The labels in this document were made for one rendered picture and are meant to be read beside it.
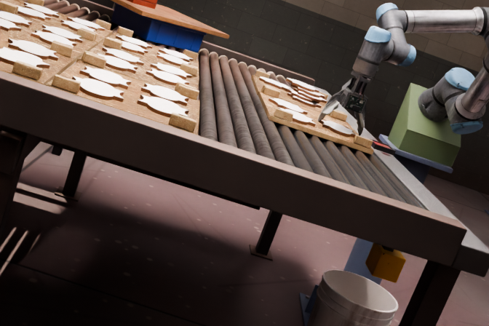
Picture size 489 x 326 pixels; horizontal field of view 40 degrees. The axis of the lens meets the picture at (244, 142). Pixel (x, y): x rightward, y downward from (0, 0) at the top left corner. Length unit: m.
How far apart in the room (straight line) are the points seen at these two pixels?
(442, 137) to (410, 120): 0.15
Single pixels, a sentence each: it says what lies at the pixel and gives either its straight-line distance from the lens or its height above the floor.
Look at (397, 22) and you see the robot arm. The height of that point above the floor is 1.33.
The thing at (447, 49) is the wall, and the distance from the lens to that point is 7.75.
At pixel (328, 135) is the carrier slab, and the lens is 2.14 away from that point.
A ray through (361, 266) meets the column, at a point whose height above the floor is 0.33.
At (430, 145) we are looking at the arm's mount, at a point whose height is 0.93.
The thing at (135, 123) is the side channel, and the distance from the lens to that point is 1.40.
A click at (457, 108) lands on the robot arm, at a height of 1.12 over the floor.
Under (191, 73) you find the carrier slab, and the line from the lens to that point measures 2.32.
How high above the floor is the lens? 1.28
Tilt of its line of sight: 12 degrees down
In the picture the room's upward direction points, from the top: 20 degrees clockwise
